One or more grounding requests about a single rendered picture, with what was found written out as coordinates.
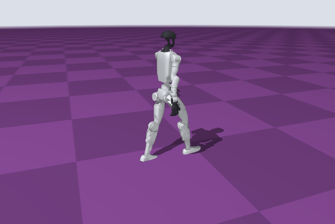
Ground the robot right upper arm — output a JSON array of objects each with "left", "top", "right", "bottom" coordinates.
[{"left": 171, "top": 53, "right": 181, "bottom": 82}]

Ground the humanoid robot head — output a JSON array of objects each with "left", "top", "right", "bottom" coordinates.
[{"left": 161, "top": 30, "right": 176, "bottom": 52}]

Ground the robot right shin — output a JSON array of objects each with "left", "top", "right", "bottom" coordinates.
[{"left": 180, "top": 124, "right": 191, "bottom": 150}]

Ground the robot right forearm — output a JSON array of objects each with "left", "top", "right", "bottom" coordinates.
[{"left": 170, "top": 76, "right": 180, "bottom": 102}]

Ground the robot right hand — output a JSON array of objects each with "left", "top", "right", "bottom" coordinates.
[{"left": 170, "top": 98, "right": 181, "bottom": 116}]

